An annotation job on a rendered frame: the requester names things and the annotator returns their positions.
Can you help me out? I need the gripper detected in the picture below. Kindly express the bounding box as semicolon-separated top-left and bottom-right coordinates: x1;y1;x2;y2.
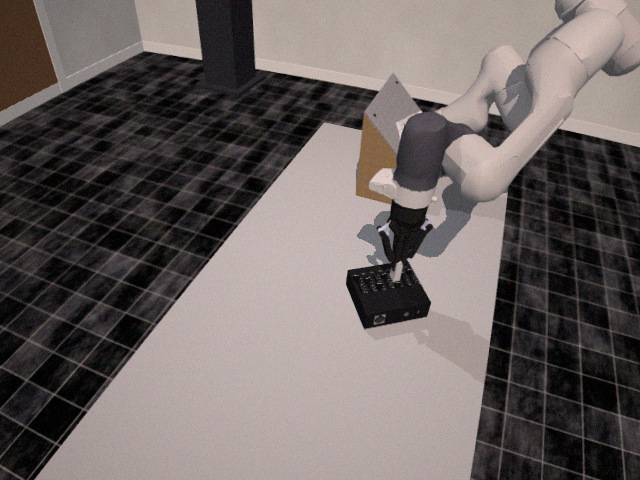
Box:
376;199;433;283

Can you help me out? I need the black lighting desk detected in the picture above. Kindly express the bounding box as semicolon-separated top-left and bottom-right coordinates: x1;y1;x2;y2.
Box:
346;262;431;329

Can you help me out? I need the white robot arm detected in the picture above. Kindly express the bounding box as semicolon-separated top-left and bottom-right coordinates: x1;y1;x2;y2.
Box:
369;0;640;209

